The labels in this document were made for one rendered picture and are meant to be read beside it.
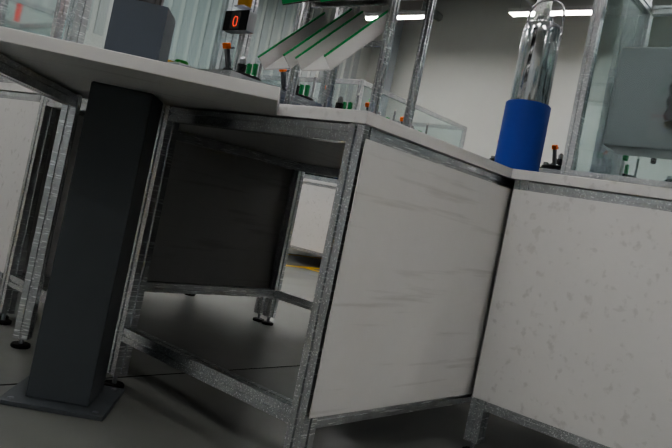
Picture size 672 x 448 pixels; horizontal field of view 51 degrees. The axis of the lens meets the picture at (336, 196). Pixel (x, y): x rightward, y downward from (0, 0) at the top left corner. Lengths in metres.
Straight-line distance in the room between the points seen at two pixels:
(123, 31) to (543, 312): 1.37
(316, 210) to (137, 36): 5.55
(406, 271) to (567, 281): 0.51
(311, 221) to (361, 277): 5.74
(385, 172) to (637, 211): 0.73
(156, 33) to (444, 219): 0.89
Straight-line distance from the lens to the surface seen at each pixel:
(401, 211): 1.70
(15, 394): 2.01
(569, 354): 2.06
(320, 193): 7.32
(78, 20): 3.16
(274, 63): 2.07
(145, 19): 1.93
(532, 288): 2.10
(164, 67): 1.50
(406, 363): 1.87
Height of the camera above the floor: 0.63
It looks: 1 degrees up
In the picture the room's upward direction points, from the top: 12 degrees clockwise
